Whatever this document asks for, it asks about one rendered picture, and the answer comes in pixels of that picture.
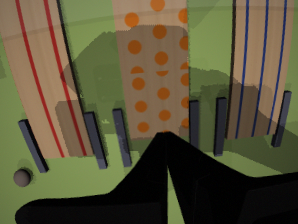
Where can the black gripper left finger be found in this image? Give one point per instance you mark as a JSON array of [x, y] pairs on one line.
[[140, 198]]

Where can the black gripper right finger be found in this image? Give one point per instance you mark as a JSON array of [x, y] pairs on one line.
[[212, 193]]

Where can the tan strip with orange dots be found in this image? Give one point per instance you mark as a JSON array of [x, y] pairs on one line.
[[153, 55]]

